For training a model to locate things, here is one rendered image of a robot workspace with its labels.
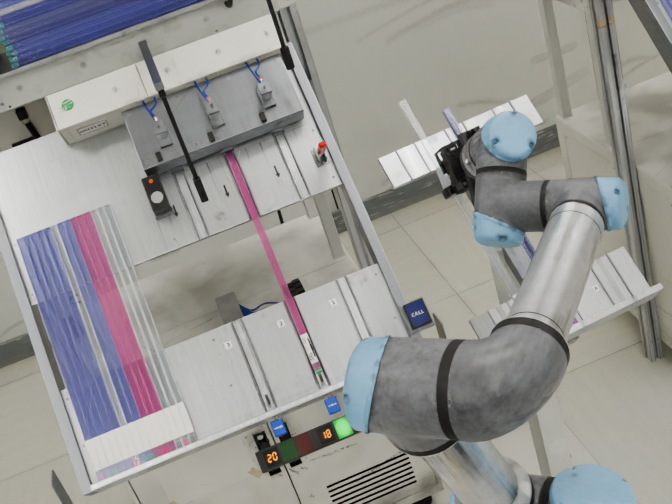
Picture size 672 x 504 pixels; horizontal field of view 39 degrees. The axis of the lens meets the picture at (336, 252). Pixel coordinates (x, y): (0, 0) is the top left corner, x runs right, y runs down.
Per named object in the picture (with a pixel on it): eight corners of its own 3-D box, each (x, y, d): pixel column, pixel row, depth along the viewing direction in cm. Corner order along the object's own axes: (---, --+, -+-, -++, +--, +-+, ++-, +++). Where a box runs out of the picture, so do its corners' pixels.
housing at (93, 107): (290, 75, 203) (287, 44, 190) (75, 156, 198) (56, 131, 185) (277, 44, 205) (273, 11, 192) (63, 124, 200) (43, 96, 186)
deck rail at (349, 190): (425, 356, 187) (428, 351, 181) (416, 360, 186) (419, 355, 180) (292, 54, 204) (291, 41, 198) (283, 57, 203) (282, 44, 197)
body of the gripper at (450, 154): (469, 139, 163) (490, 120, 151) (491, 183, 163) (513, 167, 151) (431, 156, 162) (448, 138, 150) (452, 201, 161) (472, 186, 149)
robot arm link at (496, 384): (538, 393, 95) (624, 152, 130) (438, 386, 101) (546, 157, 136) (558, 473, 101) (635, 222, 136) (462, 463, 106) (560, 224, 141)
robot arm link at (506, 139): (486, 160, 134) (489, 103, 135) (465, 177, 145) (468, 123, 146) (539, 166, 135) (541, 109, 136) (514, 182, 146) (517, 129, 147)
